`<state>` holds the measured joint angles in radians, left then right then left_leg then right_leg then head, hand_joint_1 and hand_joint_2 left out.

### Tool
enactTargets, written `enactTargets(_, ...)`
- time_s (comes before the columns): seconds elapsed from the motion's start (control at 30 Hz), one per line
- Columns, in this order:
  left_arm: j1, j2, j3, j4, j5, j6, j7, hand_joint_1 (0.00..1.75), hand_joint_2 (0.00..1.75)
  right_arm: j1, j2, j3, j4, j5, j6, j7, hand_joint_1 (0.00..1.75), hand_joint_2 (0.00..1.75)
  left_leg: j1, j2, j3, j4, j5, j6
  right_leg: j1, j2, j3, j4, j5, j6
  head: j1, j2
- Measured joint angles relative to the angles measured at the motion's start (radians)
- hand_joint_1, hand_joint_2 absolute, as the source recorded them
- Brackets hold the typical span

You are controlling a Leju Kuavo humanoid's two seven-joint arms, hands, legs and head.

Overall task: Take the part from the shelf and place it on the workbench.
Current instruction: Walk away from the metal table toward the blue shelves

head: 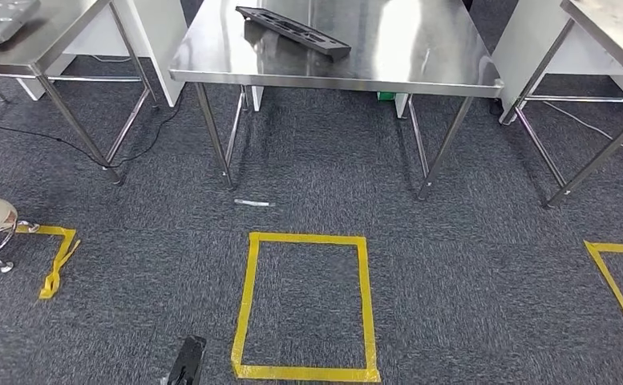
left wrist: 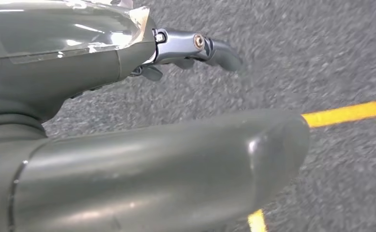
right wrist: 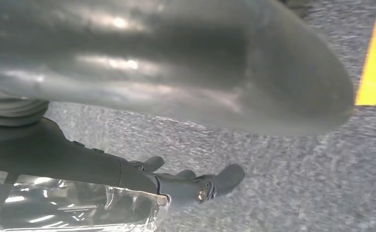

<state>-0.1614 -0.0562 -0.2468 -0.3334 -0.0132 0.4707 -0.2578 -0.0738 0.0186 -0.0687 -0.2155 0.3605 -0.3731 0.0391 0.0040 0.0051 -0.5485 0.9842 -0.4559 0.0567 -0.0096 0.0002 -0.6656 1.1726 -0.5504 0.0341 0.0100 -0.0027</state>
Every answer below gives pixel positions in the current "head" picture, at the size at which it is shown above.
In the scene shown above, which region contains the black plastic panel part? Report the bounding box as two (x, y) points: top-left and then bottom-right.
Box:
(235, 6), (353, 62)

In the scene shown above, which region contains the white paper strip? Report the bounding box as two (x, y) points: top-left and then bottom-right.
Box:
(233, 198), (277, 209)

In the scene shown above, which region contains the large stainless steel table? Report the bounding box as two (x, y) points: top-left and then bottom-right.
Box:
(168, 0), (505, 202)

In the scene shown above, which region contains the white cabinet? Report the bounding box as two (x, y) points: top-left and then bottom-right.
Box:
(16, 0), (188, 108)
(492, 0), (623, 127)

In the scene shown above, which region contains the torn yellow floor tape square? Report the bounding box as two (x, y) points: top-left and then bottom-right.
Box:
(14, 224), (82, 301)

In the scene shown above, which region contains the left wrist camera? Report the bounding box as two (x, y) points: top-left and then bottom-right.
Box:
(161, 334), (208, 385)

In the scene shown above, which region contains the black floor cable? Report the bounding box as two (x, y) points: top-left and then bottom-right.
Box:
(0, 90), (186, 170)

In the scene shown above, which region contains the white floor cable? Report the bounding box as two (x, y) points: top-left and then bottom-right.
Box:
(542, 100), (623, 145)

